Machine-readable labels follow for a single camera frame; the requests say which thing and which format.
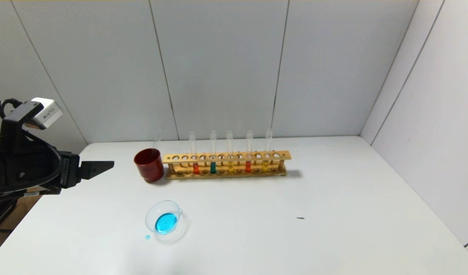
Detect dark red cup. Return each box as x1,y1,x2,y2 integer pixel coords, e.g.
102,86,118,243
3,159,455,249
133,148,164,183

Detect wooden test tube rack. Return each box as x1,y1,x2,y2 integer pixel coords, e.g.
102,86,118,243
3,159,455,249
162,150,292,180

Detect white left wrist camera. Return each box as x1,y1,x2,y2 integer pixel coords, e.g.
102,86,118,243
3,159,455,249
0,97,63,144

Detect red pigment test tube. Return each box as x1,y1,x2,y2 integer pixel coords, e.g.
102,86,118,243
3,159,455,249
188,131,200,175
245,130,254,173

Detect thin black camera cable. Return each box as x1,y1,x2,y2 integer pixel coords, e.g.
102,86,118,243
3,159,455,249
0,130,63,197

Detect yellow pigment test tube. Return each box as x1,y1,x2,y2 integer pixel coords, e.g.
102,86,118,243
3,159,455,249
226,130,234,173
262,128,273,172

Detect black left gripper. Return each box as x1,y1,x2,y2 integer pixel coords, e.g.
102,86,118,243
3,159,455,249
6,144,114,196

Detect clear glass beaker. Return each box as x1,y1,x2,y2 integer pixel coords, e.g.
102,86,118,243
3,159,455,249
145,200,189,243

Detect blue liquid pool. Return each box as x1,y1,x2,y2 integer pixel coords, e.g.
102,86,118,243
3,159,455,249
155,213,178,234

